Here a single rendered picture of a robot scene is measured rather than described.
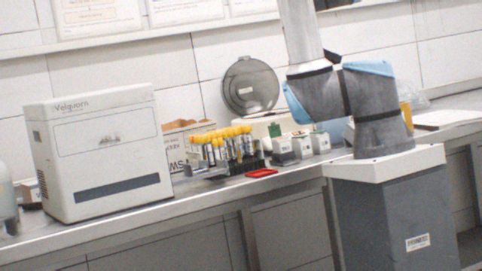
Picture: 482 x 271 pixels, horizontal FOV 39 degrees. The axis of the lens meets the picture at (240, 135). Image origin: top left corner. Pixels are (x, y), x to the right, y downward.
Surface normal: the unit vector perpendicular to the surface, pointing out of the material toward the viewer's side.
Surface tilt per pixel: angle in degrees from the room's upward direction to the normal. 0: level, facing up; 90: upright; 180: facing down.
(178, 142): 93
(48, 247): 90
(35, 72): 90
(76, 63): 90
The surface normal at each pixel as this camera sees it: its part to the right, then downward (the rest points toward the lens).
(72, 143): 0.46, 0.02
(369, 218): -0.87, 0.20
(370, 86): -0.12, 0.07
